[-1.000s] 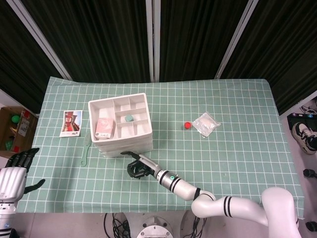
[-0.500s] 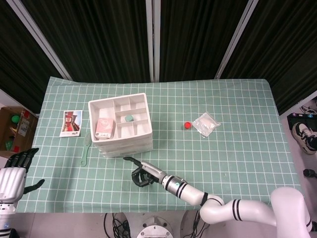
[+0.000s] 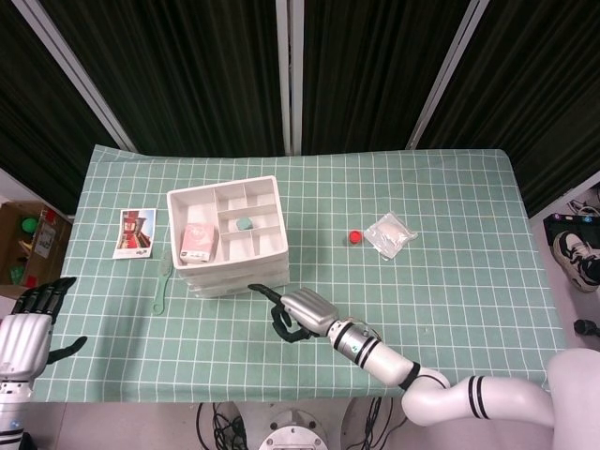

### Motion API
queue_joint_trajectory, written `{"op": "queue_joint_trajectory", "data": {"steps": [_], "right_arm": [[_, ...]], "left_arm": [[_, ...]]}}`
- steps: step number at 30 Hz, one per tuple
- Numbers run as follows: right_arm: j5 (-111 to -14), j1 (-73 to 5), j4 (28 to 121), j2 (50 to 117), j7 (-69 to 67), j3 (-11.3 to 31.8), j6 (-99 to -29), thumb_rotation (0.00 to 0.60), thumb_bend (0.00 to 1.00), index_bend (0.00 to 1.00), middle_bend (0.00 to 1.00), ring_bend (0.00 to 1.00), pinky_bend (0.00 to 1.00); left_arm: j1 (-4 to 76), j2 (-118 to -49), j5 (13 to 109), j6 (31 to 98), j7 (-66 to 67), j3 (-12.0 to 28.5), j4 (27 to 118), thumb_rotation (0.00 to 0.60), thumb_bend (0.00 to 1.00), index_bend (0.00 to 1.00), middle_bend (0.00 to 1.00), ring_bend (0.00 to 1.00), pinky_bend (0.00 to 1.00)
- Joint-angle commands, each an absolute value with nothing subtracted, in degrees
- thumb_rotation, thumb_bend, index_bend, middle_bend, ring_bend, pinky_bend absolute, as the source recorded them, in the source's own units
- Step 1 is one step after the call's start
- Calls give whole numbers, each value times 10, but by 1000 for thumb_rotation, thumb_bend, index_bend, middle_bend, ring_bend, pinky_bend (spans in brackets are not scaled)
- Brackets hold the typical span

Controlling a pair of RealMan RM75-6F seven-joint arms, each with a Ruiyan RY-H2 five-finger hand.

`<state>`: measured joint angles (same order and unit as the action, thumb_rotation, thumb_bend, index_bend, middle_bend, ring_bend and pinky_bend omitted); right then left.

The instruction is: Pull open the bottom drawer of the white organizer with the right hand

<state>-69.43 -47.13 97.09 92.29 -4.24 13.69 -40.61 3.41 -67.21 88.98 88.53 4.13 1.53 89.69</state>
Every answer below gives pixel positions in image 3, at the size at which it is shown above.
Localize black cable bundle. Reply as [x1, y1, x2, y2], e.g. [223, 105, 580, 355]
[346, 397, 409, 450]
[194, 401, 249, 450]

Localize cardboard box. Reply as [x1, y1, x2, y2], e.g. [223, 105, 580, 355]
[0, 201, 74, 299]

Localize pink white carton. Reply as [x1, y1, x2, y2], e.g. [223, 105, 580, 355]
[180, 223, 219, 263]

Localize black screen panel white frame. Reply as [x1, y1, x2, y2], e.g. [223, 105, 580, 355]
[0, 0, 137, 215]
[407, 0, 600, 219]
[11, 0, 292, 156]
[280, 0, 491, 156]

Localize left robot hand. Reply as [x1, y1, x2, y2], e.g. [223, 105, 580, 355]
[0, 276, 89, 379]

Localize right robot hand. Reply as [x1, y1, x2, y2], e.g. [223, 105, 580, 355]
[247, 283, 339, 346]

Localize white gauze in clear packet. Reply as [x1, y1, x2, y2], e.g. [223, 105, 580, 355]
[363, 211, 418, 262]

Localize green handled brush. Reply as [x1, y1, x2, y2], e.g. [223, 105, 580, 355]
[152, 250, 175, 316]

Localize white plastic drawer cabinet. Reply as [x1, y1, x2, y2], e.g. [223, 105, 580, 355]
[166, 174, 291, 300]

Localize black white sneaker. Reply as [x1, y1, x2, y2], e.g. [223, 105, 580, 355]
[552, 230, 600, 293]

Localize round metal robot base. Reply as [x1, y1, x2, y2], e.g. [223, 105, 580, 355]
[258, 407, 329, 450]

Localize green checked tablecloth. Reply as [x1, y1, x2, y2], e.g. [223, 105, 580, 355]
[32, 143, 566, 404]

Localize photo postcard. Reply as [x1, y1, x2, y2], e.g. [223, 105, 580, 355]
[112, 208, 158, 260]

